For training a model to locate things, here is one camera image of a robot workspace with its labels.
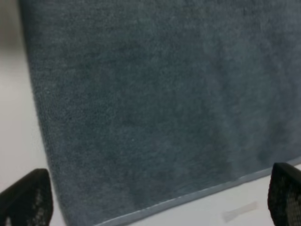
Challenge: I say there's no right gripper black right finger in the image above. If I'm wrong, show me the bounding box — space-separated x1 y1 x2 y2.
268 163 301 226

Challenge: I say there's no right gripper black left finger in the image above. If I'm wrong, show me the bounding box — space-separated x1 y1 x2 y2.
0 169 54 226

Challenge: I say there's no grey towel with orange stripes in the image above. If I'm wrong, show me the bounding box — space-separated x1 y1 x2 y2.
19 0 301 226

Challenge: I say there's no clear tape strip on table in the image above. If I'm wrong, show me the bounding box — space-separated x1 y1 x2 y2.
222 202 258 223

